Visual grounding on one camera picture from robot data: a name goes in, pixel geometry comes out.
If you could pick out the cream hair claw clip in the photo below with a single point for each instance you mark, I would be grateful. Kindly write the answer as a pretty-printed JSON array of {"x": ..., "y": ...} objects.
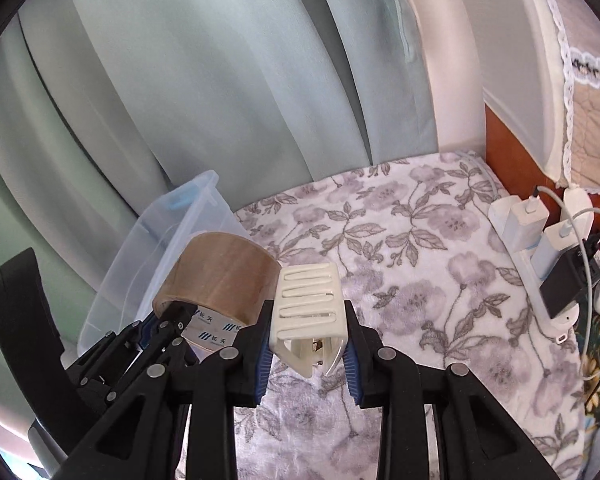
[{"x": 305, "y": 310}]

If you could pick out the pale green curtain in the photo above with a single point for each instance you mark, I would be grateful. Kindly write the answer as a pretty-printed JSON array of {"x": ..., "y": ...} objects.
[{"x": 205, "y": 85}]

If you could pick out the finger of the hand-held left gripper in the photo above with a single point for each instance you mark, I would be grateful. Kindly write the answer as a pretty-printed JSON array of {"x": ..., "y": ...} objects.
[
  {"x": 142, "y": 337},
  {"x": 177, "y": 327}
]

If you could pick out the clear plastic storage box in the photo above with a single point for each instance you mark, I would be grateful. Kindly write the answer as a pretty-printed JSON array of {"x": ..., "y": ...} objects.
[{"x": 190, "y": 220}]

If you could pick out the white plug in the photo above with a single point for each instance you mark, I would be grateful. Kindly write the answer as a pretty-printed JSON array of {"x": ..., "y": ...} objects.
[{"x": 577, "y": 207}]

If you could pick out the white charger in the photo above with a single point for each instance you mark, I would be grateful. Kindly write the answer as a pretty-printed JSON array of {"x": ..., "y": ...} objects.
[
  {"x": 525, "y": 225},
  {"x": 550, "y": 255}
]

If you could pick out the white power strip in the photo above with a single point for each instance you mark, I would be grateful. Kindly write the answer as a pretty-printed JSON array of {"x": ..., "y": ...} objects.
[{"x": 555, "y": 327}]

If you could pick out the beige quilted lace cover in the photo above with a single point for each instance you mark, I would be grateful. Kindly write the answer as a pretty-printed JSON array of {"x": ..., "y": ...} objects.
[{"x": 595, "y": 125}]

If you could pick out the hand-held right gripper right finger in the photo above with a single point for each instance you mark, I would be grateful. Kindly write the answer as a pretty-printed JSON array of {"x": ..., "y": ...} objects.
[{"x": 352, "y": 370}]

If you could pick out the white curved headboard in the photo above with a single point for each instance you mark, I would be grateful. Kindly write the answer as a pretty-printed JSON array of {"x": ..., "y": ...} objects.
[{"x": 520, "y": 85}]

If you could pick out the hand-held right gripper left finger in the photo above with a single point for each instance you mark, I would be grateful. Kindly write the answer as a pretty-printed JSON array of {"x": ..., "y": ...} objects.
[{"x": 264, "y": 365}]

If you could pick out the black charger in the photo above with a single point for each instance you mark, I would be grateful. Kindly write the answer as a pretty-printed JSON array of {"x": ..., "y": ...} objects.
[{"x": 565, "y": 285}]

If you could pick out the grey floral blanket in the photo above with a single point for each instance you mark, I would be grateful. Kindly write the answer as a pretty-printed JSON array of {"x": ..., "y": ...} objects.
[{"x": 405, "y": 260}]

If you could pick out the brown packing tape roll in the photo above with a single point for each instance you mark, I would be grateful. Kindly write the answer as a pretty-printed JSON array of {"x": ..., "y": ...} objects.
[{"x": 220, "y": 270}]

